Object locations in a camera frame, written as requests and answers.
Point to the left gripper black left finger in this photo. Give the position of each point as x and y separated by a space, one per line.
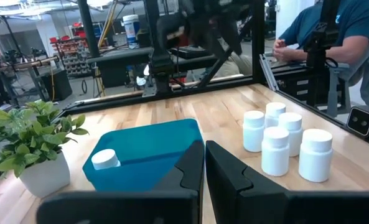
125 208

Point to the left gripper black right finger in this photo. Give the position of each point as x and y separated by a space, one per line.
249 202

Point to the white pill bottle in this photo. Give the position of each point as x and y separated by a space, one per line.
275 110
293 124
275 155
315 161
104 159
253 133

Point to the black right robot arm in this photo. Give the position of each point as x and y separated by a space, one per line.
209 7

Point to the teal plastic basket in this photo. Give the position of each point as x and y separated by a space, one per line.
147 149

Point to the white wipes canister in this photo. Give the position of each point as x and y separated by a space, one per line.
131 29

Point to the silver aluminium extrusion bar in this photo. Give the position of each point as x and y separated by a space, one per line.
269 73

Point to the green plant in white pot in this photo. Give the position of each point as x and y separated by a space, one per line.
45 177

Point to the black drawer cabinet with labels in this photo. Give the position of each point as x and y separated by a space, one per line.
296 87

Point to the shelf with red bins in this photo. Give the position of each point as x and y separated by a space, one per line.
70 53

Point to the person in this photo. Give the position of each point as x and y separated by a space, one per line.
355 28

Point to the wooden workbench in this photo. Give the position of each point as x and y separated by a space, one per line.
25 66

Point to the black aluminium table frame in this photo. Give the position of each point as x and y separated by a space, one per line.
159 68

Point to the black camera stand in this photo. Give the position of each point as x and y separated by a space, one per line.
321 46

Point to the grey table-level camera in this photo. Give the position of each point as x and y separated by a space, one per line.
363 121

